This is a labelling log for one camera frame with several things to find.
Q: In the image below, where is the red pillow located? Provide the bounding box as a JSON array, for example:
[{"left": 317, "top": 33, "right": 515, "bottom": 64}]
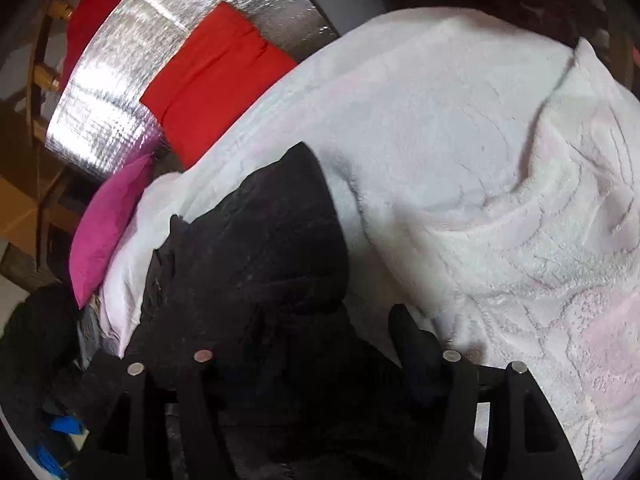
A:
[{"left": 140, "top": 2, "right": 296, "bottom": 168}]

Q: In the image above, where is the wooden shelf unit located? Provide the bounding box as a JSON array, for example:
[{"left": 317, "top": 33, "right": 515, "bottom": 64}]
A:
[{"left": 1, "top": 0, "right": 80, "bottom": 272}]

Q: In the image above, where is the silver foil insulation panel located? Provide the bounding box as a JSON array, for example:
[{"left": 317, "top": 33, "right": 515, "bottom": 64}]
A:
[{"left": 46, "top": 0, "right": 337, "bottom": 180}]

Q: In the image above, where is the red cloth behind panel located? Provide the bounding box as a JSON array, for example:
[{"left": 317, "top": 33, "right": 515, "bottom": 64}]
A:
[{"left": 60, "top": 0, "right": 122, "bottom": 90}]

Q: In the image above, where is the black jacket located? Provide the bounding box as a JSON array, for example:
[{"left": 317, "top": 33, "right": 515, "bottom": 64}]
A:
[{"left": 119, "top": 144, "right": 437, "bottom": 479}]

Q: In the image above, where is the dark clothes pile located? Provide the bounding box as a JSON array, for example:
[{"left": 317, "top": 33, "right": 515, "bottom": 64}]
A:
[{"left": 1, "top": 283, "right": 80, "bottom": 448}]

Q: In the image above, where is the white fleece blanket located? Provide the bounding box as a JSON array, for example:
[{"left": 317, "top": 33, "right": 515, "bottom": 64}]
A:
[{"left": 99, "top": 8, "right": 639, "bottom": 479}]

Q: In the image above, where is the magenta pillow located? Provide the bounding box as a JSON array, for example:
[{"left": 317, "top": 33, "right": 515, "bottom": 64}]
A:
[{"left": 70, "top": 154, "right": 153, "bottom": 308}]

